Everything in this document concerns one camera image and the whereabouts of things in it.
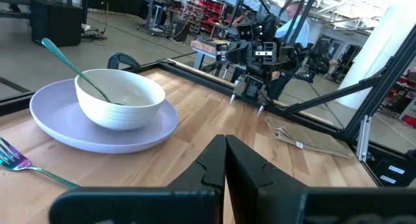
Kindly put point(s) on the person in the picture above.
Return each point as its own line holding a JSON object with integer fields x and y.
{"x": 300, "y": 32}

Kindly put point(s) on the black labelled electronics box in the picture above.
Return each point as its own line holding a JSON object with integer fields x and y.
{"x": 377, "y": 165}

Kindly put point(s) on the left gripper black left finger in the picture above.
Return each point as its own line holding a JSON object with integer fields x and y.
{"x": 211, "y": 165}

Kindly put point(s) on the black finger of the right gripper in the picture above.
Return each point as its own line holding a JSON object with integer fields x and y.
{"x": 234, "y": 53}
{"x": 246, "y": 53}

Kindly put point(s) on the white ceramic bowl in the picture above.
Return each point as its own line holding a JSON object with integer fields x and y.
{"x": 123, "y": 113}

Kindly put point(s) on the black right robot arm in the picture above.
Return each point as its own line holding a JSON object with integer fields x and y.
{"x": 256, "y": 87}

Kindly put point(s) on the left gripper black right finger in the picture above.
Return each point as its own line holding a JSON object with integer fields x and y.
{"x": 253, "y": 178}

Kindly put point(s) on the iridescent metal spoon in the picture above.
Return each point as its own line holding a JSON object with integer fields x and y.
{"x": 51, "y": 46}

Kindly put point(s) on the lavender dinner plate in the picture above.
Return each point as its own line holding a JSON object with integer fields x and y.
{"x": 65, "y": 126}

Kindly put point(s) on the silver aluminium corner bracket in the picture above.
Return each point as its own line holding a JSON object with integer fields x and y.
{"x": 363, "y": 136}

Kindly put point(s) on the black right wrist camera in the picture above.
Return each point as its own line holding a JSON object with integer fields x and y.
{"x": 246, "y": 32}

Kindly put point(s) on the white round column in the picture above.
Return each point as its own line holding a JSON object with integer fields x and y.
{"x": 373, "y": 48}

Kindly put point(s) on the red storage shelf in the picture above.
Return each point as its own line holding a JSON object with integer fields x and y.
{"x": 208, "y": 13}

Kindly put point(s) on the iridescent metal fork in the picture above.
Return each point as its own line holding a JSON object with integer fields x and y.
{"x": 16, "y": 160}

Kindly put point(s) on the black cabinet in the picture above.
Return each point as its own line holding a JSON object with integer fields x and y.
{"x": 55, "y": 22}

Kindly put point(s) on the tan folded cloth napkin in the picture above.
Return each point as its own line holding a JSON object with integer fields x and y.
{"x": 308, "y": 138}

